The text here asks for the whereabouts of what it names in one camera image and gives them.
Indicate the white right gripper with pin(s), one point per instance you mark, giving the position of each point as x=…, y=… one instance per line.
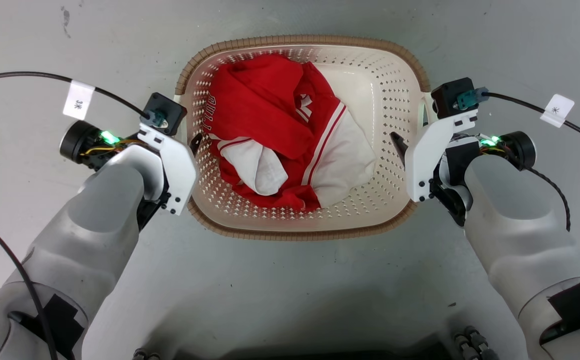
x=422, y=160

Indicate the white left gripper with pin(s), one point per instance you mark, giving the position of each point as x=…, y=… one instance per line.
x=180, y=170

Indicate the cream laundry basket brown rim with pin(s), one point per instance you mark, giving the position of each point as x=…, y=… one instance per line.
x=349, y=85

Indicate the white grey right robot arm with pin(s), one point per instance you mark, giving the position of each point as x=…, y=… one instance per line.
x=519, y=235

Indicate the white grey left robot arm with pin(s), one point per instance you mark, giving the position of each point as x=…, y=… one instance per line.
x=95, y=235

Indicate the dark robot base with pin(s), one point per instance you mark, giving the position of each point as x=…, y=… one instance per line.
x=474, y=345

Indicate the red and white garment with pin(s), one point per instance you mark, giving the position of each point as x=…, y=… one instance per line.
x=265, y=105

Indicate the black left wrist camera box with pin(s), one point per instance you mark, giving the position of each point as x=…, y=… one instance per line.
x=166, y=111

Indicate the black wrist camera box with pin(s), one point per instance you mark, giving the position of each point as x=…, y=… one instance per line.
x=166, y=111
x=452, y=96

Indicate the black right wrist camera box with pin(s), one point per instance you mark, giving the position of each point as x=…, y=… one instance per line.
x=452, y=96

